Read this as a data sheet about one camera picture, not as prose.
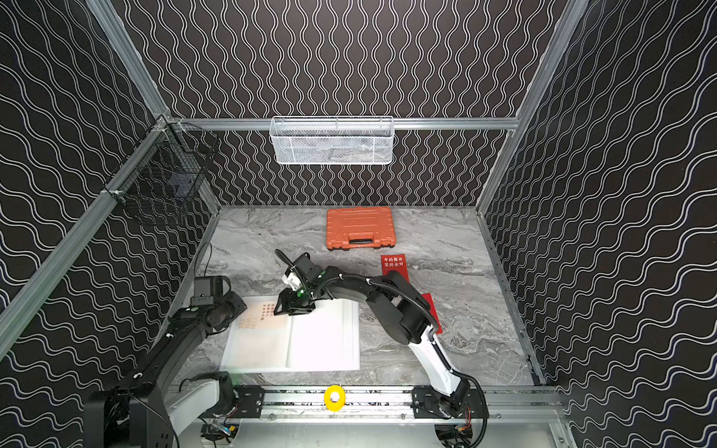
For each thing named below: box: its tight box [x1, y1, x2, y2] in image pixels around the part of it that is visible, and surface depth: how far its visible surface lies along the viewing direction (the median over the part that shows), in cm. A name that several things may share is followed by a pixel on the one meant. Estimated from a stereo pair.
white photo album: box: [220, 295, 362, 372], surface depth 86 cm
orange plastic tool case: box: [325, 207, 396, 251], surface depth 109 cm
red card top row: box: [380, 253, 410, 283], surface depth 105 cm
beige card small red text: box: [239, 301, 282, 330], surface depth 91 cm
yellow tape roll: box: [323, 384, 347, 413], surface depth 76 cm
